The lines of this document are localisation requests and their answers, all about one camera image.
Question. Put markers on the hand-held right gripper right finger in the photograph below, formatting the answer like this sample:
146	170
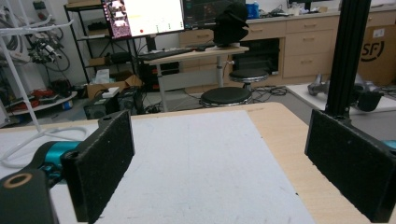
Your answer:
351	161

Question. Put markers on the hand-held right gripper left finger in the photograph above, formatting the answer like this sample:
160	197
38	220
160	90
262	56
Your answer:
99	168

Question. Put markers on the black computer case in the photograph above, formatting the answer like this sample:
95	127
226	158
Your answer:
99	107

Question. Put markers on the black cup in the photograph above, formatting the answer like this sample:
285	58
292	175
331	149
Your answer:
369	101

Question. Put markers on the white low shelf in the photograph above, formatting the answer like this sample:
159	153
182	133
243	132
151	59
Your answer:
46	105

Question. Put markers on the grey metal device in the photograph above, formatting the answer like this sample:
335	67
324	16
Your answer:
317	87

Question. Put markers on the white platform board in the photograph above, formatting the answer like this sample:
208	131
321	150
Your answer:
299	92

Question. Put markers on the open cardboard box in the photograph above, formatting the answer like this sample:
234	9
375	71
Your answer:
124	81

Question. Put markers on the red tool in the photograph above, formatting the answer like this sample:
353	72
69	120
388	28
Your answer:
43	93

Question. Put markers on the white foam mat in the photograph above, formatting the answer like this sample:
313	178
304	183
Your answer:
193	161

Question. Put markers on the cardboard box with black logo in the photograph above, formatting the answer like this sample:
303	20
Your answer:
381	65

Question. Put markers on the wooden cabinet with drawers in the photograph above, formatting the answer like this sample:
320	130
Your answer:
308	46

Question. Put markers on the black keyboard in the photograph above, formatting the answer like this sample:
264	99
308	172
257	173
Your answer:
165	53

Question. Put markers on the small black round stool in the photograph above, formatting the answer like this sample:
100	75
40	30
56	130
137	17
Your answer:
249	74

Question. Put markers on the black under-counter appliance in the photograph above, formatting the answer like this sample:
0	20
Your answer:
258	57

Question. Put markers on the black metal shelf rack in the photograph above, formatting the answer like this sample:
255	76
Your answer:
69	31

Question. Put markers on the large black round stool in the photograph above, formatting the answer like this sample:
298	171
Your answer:
225	95

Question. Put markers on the wooden standing desk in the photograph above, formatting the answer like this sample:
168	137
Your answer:
199	54

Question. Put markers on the bright computer monitor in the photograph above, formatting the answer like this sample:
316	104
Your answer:
155	15

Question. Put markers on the black cap on stand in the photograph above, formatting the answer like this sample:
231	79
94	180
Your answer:
230	28

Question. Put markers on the dark computer monitor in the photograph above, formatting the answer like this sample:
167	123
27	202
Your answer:
199	12

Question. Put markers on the black aluminium post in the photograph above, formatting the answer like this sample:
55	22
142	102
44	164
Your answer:
348	56

